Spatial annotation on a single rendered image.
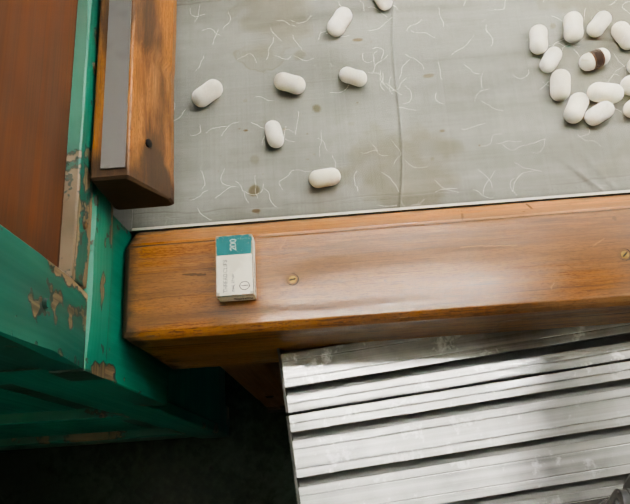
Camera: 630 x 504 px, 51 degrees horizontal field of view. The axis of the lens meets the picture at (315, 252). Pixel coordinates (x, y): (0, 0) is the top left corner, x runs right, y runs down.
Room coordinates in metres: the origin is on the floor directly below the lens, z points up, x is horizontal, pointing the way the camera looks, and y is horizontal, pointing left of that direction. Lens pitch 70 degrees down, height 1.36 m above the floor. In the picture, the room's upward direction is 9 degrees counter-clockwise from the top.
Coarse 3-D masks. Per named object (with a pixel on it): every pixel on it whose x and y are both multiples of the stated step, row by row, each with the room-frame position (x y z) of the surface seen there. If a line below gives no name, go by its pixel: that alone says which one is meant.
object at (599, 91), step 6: (594, 84) 0.35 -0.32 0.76; (600, 84) 0.35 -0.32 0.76; (606, 84) 0.35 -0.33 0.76; (612, 84) 0.35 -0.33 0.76; (618, 84) 0.35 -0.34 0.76; (588, 90) 0.35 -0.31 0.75; (594, 90) 0.34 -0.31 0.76; (600, 90) 0.34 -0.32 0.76; (606, 90) 0.34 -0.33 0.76; (612, 90) 0.34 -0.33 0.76; (618, 90) 0.34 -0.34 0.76; (588, 96) 0.34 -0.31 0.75; (594, 96) 0.34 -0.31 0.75; (600, 96) 0.34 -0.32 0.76; (606, 96) 0.34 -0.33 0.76; (612, 96) 0.33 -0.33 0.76; (618, 96) 0.33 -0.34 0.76; (612, 102) 0.33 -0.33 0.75
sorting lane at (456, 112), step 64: (192, 0) 0.56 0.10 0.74; (256, 0) 0.54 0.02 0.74; (320, 0) 0.53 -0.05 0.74; (448, 0) 0.50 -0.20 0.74; (512, 0) 0.49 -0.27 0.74; (576, 0) 0.47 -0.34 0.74; (192, 64) 0.47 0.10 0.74; (256, 64) 0.45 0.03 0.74; (320, 64) 0.44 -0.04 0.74; (384, 64) 0.43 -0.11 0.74; (448, 64) 0.42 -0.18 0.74; (512, 64) 0.40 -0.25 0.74; (576, 64) 0.39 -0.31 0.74; (192, 128) 0.39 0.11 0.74; (256, 128) 0.37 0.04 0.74; (320, 128) 0.36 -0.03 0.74; (384, 128) 0.35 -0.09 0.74; (448, 128) 0.34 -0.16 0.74; (512, 128) 0.32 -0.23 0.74; (576, 128) 0.31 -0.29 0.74; (192, 192) 0.31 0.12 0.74; (256, 192) 0.30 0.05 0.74; (320, 192) 0.29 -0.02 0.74; (384, 192) 0.27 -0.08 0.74; (448, 192) 0.26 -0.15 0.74; (512, 192) 0.25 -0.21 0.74; (576, 192) 0.24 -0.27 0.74
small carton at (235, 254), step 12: (216, 240) 0.23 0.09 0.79; (228, 240) 0.23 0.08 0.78; (240, 240) 0.23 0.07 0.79; (252, 240) 0.23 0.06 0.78; (216, 252) 0.22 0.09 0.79; (228, 252) 0.22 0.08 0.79; (240, 252) 0.22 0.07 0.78; (252, 252) 0.22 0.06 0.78; (216, 264) 0.21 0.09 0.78; (228, 264) 0.21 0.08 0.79; (240, 264) 0.21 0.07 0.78; (252, 264) 0.20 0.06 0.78; (216, 276) 0.20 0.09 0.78; (228, 276) 0.20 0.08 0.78; (240, 276) 0.19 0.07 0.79; (252, 276) 0.19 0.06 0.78; (216, 288) 0.19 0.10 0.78; (228, 288) 0.18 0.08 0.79; (240, 288) 0.18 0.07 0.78; (252, 288) 0.18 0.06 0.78; (228, 300) 0.18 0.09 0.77; (240, 300) 0.18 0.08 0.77
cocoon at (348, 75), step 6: (342, 72) 0.42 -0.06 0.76; (348, 72) 0.41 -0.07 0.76; (354, 72) 0.41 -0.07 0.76; (360, 72) 0.41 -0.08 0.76; (342, 78) 0.41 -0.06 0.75; (348, 78) 0.41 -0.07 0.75; (354, 78) 0.41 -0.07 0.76; (360, 78) 0.40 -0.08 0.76; (366, 78) 0.41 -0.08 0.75; (354, 84) 0.40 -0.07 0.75; (360, 84) 0.40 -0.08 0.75
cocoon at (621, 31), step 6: (618, 24) 0.42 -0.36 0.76; (624, 24) 0.42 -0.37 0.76; (612, 30) 0.42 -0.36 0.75; (618, 30) 0.41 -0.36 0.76; (624, 30) 0.41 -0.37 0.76; (618, 36) 0.41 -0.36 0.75; (624, 36) 0.40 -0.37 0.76; (618, 42) 0.40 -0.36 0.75; (624, 42) 0.40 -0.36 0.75; (624, 48) 0.40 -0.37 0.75
